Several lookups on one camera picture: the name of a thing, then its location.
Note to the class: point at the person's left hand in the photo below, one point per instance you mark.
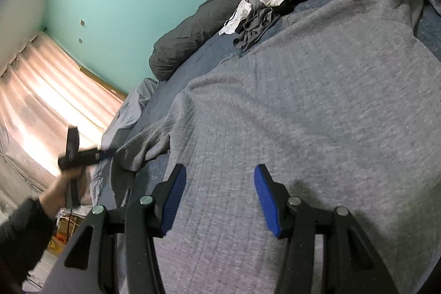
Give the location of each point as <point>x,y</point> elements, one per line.
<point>58,192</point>

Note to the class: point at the dark grey rolled duvet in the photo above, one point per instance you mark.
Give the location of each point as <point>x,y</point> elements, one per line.
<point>193,35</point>

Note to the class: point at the floor clutter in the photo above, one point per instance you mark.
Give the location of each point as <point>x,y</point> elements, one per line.
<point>65,232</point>

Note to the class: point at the person's left forearm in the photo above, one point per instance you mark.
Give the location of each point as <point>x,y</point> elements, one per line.
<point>24,239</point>

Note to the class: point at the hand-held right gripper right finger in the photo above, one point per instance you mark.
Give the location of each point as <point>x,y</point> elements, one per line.
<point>267,201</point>

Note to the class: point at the light grey blanket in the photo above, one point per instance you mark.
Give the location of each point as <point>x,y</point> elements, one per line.
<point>120,115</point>

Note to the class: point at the bed with blue sheet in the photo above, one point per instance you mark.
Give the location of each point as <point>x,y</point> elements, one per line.
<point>193,77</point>

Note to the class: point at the white garment with black stripes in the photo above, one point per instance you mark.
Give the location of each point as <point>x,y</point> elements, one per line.
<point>234,20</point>

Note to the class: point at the wooden window frame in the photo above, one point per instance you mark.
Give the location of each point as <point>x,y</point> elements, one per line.
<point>103,80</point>

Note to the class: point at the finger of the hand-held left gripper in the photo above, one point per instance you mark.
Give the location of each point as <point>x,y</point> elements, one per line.
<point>107,153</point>

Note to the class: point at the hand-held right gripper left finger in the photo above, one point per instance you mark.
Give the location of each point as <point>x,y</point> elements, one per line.
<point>172,202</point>

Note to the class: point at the pink curtain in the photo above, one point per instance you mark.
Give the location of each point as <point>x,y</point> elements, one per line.
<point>41,90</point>

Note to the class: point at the dark grey garment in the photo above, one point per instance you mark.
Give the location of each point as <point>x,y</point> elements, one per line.
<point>256,27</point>

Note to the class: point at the grey sweater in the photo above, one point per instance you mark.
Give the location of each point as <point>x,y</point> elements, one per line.
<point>310,128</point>

